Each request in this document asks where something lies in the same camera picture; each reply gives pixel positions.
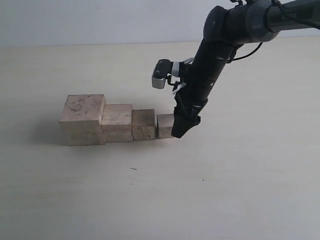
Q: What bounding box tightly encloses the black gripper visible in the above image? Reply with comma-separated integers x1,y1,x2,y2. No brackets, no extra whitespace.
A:
171,82,213,139

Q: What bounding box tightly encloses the smallest wooden cube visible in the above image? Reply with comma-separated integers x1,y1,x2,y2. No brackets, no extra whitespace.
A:
157,113,174,139

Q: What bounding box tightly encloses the third largest wooden cube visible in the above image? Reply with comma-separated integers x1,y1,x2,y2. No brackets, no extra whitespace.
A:
131,109,156,141

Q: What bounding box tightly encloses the second largest wooden cube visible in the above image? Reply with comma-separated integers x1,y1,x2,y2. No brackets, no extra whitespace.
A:
101,104,133,143

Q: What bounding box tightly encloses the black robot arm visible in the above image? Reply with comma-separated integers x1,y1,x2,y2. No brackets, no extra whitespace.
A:
171,0,320,138

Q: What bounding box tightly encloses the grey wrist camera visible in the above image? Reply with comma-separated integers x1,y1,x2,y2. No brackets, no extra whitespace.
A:
151,59,180,90

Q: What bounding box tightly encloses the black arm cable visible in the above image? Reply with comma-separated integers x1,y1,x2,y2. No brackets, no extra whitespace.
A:
226,0,320,63

